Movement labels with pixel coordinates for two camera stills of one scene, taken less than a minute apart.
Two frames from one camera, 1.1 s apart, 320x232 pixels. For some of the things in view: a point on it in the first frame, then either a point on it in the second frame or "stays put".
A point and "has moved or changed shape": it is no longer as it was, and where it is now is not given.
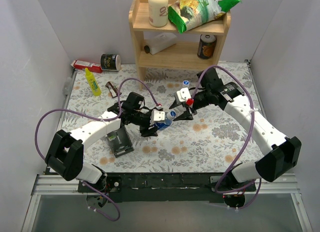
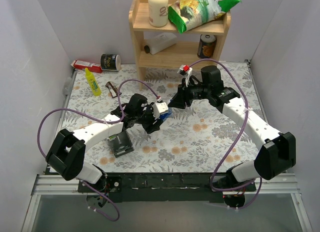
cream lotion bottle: x=158 y=8 stays put
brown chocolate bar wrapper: x=112 y=89 stays put
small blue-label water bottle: x=161 y=125 has moved or changed shape
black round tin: x=110 y=62 stays put
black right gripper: x=194 y=107 → x=186 y=95
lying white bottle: x=160 y=42 stays put
